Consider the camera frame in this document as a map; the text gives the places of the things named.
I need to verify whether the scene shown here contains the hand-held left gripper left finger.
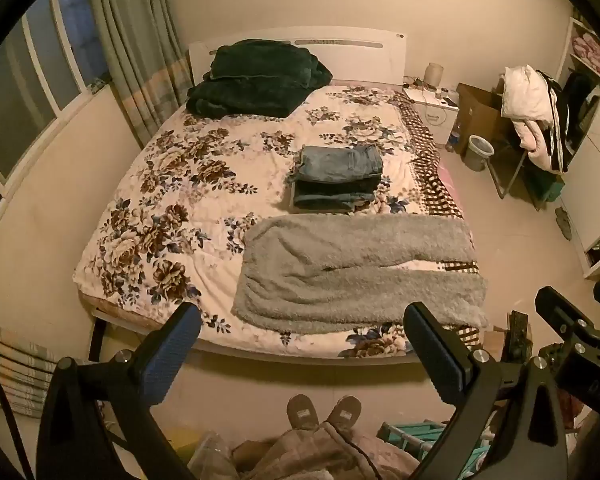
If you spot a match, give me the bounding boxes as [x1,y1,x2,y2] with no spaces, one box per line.
[36,301,203,480]

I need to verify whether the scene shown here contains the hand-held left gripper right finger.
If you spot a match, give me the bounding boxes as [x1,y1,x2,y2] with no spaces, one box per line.
[402,301,567,480]

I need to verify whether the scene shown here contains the grey fluffy pants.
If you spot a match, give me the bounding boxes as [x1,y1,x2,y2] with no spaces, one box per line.
[231,213,490,336]

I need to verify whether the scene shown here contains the black upright object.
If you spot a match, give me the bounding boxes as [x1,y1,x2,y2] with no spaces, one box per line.
[507,310,532,362]

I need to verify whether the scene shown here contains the teal plastic rack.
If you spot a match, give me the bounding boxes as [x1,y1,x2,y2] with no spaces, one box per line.
[377,420,497,480]

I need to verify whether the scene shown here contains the person's right grey slipper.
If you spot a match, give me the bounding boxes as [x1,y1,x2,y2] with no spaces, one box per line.
[325,395,363,429]

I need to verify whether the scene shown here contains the person's grey slipper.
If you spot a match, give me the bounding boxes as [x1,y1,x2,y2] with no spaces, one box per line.
[286,394,321,432]
[325,395,363,429]

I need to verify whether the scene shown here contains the clear plastic bag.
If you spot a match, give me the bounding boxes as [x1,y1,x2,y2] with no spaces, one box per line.
[187,430,242,480]

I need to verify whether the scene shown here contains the person's left grey slipper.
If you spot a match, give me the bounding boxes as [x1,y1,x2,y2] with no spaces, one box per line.
[286,394,321,432]

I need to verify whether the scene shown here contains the metal folding chair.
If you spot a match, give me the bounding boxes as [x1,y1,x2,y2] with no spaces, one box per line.
[490,130,567,212]

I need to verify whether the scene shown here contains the striped folded mat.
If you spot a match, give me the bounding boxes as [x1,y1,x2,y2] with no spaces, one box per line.
[0,315,57,417]

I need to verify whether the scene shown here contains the floral blanket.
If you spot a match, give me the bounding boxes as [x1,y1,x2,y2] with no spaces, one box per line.
[73,82,481,358]

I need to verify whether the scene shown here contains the grey trash bin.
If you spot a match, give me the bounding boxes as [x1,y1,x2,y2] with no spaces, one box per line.
[464,135,496,172]

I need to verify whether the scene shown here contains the black striped jacket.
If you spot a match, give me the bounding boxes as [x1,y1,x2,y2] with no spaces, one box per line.
[535,70,582,176]

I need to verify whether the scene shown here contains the folded dark jeans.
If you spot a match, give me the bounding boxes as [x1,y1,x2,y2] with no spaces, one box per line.
[289,177,381,212]

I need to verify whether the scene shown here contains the brown checkered bedsheet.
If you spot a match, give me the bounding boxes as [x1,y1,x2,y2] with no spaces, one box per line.
[394,91,482,347]

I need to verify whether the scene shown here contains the black bag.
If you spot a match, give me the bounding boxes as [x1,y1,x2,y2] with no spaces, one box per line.
[562,72,600,127]

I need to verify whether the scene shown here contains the brown cardboard box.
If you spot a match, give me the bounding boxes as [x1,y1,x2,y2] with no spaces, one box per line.
[452,82,507,157]

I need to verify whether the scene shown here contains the folded blue jeans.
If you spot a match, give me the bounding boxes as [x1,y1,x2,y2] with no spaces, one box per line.
[292,144,385,184]

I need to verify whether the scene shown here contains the white padded jacket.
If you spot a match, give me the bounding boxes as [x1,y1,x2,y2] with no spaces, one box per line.
[500,65,557,172]

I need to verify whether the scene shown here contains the white nightstand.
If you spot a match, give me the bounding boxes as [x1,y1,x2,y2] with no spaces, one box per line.
[402,85,462,144]

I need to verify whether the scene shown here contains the pink folded bedding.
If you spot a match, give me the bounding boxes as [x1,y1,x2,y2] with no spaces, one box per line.
[570,32,600,77]

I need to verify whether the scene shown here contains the dark green blanket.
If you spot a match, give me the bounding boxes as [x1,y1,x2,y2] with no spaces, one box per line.
[186,40,333,120]

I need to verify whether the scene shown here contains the bed with floral cover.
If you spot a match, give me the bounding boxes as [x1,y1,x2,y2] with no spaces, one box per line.
[87,26,491,367]

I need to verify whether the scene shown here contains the grey-green curtain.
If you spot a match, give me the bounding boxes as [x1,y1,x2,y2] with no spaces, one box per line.
[82,0,196,149]

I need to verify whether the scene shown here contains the white-framed window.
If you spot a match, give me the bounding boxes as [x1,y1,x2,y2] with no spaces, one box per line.
[0,0,112,202]

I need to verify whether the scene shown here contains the black cable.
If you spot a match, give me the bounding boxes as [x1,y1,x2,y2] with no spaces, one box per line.
[0,344,37,480]

